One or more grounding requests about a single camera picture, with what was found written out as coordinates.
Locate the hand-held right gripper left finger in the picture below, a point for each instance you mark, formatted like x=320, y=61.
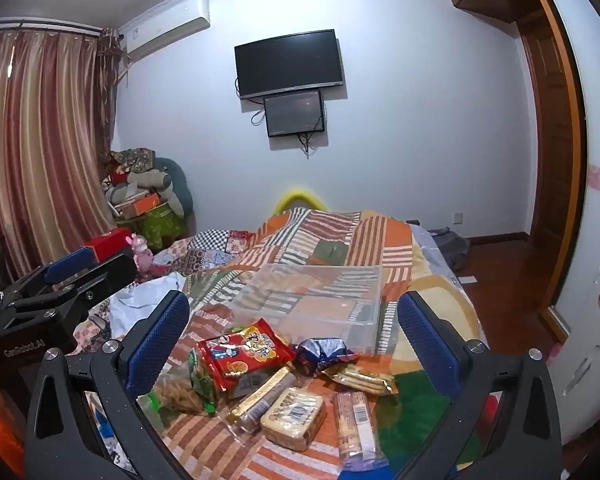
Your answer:
x=157, y=345

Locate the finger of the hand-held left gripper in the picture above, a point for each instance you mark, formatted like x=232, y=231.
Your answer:
x=67, y=265
x=105, y=275

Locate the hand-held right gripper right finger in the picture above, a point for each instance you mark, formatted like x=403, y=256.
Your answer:
x=430, y=345

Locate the green snack packet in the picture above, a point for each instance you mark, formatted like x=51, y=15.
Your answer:
x=200, y=375

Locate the yellow cracker packet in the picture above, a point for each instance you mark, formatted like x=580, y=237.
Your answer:
x=365, y=380

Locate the red snack packet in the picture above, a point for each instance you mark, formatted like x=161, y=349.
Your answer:
x=240, y=350

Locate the clear cracker tube packet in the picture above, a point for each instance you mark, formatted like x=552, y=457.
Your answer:
x=355, y=425

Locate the blue snack packet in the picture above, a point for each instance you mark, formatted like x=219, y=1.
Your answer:
x=320, y=352

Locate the long gold biscuit packet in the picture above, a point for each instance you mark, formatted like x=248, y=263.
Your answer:
x=260, y=400

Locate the clear plastic storage bin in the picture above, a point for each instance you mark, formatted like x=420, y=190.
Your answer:
x=330, y=285

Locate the square cake packet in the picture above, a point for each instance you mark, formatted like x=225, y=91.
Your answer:
x=292, y=417

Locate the red box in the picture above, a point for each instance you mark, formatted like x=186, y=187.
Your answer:
x=107, y=245

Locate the pink plush toy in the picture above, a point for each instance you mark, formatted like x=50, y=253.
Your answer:
x=141, y=255

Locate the white cloth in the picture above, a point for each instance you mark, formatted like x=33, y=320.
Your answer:
x=145, y=292

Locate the green bag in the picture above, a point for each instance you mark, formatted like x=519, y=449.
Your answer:
x=162, y=227

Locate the white paper scrap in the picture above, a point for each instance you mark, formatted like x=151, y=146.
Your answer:
x=468, y=279

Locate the orange box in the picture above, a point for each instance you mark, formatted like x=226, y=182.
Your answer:
x=140, y=205

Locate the grey bag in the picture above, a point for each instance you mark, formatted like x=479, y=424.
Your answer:
x=450, y=247

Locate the patterned cloth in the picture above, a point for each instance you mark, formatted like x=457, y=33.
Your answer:
x=135, y=160

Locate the striped red curtain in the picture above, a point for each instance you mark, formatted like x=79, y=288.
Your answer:
x=40, y=135

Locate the yellow object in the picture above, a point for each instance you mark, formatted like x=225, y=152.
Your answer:
x=295, y=195

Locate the wooden door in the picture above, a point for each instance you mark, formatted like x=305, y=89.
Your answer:
x=550, y=160

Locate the small black monitor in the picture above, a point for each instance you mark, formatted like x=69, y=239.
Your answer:
x=294, y=112

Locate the white air conditioner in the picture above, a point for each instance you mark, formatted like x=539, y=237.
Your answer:
x=165, y=30

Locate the white wall outlet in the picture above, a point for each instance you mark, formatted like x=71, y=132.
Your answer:
x=458, y=217

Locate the white curtain rail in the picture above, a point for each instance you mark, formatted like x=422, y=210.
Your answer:
x=40, y=24

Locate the black wall television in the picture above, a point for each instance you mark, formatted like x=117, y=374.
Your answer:
x=287, y=62

